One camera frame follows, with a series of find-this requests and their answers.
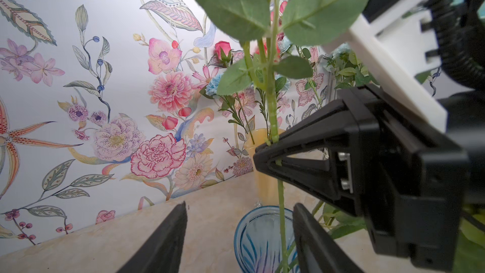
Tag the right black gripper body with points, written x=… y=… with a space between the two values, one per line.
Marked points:
x=406 y=179

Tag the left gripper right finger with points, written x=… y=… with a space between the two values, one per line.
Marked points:
x=316 y=251

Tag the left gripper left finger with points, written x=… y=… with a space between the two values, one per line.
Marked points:
x=162 y=251

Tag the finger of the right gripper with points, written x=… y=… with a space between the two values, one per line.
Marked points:
x=315 y=156

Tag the light blue rose stem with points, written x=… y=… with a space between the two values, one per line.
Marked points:
x=304 y=22

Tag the red rose stem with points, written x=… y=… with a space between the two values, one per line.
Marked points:
x=407 y=234

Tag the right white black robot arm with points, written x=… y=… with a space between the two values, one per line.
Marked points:
x=460 y=36

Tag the blue purple glass vase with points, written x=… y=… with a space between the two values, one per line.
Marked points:
x=257 y=241

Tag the yellow ruffled glass vase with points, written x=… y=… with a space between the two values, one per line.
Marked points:
x=266 y=185

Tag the pink rose blue carnation bouquet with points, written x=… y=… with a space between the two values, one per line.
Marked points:
x=253 y=73

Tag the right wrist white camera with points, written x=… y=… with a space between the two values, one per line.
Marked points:
x=394 y=46

